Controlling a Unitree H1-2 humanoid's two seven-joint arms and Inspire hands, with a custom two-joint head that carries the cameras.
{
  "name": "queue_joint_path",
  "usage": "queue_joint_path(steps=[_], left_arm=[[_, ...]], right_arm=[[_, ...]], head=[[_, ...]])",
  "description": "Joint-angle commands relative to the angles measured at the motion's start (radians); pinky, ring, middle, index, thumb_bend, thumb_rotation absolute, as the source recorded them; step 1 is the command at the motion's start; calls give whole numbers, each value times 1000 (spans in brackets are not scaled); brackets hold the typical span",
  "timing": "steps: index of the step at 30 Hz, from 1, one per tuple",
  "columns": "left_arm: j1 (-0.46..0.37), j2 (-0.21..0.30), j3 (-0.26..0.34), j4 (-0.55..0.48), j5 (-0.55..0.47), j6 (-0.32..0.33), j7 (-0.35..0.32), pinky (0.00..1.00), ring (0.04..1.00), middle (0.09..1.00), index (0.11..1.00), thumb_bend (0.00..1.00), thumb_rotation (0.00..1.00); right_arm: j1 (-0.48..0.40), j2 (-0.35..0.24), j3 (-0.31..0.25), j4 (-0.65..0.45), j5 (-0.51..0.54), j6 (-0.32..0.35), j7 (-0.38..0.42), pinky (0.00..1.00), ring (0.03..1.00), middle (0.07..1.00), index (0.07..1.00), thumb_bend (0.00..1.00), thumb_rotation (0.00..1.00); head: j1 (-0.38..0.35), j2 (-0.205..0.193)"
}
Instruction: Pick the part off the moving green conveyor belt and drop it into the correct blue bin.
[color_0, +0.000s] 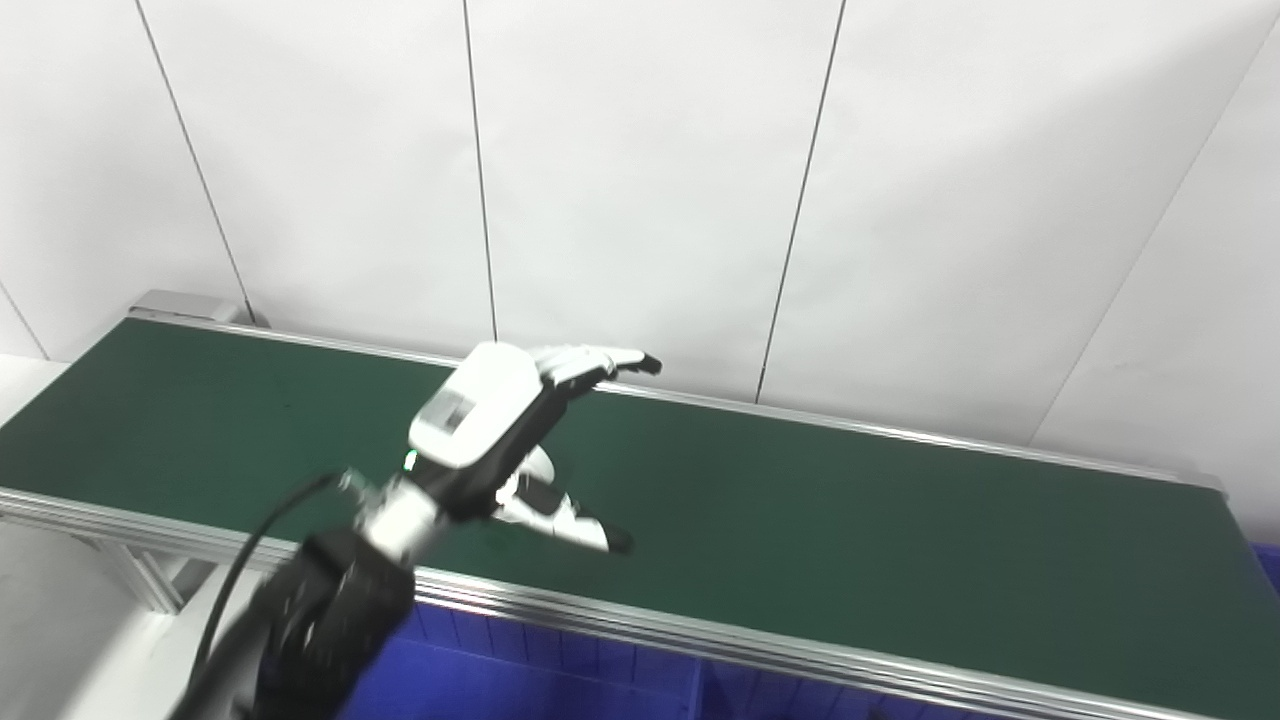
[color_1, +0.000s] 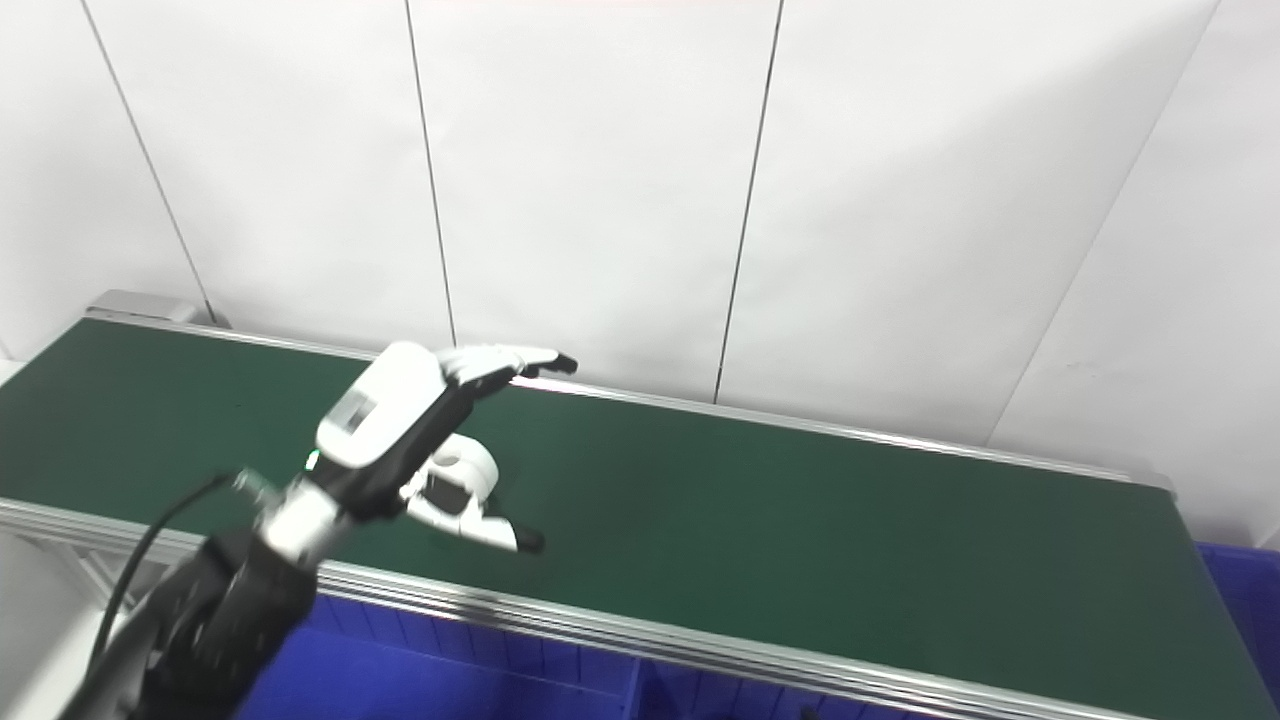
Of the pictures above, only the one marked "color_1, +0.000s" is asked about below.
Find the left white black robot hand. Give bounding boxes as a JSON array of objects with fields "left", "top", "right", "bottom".
[{"left": 303, "top": 340, "right": 579, "bottom": 556}]

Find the white ring-shaped plastic part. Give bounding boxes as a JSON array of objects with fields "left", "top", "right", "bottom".
[{"left": 428, "top": 433, "right": 499, "bottom": 509}]

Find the green conveyor belt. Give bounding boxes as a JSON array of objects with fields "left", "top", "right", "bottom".
[{"left": 0, "top": 290, "right": 1280, "bottom": 720}]

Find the large blue plastic bin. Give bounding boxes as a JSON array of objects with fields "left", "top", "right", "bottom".
[{"left": 1195, "top": 540, "right": 1280, "bottom": 720}]

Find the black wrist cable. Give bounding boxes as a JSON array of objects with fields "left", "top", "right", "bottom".
[{"left": 85, "top": 470, "right": 241, "bottom": 681}]

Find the grey conveyor support frame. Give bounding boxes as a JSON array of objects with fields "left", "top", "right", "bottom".
[{"left": 0, "top": 530, "right": 201, "bottom": 641}]

